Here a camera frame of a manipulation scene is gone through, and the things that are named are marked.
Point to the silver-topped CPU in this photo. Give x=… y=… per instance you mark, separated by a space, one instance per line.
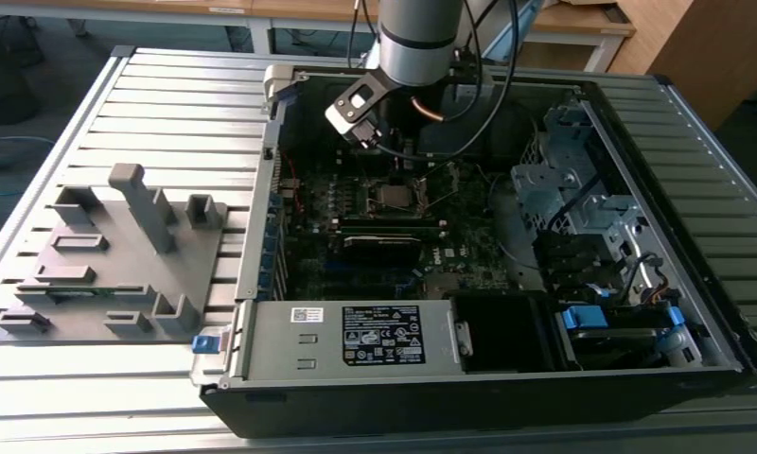
x=396 y=195

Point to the CPU socket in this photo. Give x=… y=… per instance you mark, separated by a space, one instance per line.
x=372 y=198

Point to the black RAM slot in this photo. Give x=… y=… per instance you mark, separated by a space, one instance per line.
x=385 y=221
x=385 y=225
x=385 y=230
x=385 y=234

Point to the beige case latch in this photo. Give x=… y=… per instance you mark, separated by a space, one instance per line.
x=276 y=82

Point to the silver disk bay cage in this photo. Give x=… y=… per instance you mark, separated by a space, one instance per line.
x=543 y=184

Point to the black graphics card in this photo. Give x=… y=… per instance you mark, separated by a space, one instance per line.
x=381 y=242

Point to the green motherboard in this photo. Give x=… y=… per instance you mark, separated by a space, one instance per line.
x=473 y=250

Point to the chipset heatsink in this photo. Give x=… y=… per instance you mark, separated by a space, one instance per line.
x=443 y=285

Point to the wooden cabinet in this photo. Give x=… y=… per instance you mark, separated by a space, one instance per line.
x=719 y=47

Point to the hard disk in blue carrier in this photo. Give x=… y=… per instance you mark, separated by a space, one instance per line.
x=584 y=318

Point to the grey power supply unit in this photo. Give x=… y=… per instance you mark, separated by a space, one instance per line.
x=265 y=340

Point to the grey parts rack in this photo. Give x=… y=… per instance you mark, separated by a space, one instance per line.
x=132 y=265

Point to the blue release latch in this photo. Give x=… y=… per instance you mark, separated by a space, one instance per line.
x=204 y=344

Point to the black office chair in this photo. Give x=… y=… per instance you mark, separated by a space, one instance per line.
x=12 y=94

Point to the green RAM stick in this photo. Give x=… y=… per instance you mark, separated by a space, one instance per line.
x=76 y=294

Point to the black PC case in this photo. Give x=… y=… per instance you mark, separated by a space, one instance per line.
x=480 y=411

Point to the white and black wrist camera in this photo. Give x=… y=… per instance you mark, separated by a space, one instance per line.
x=356 y=101

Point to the wooden desk white frame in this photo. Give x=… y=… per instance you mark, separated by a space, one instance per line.
x=132 y=7
x=580 y=26

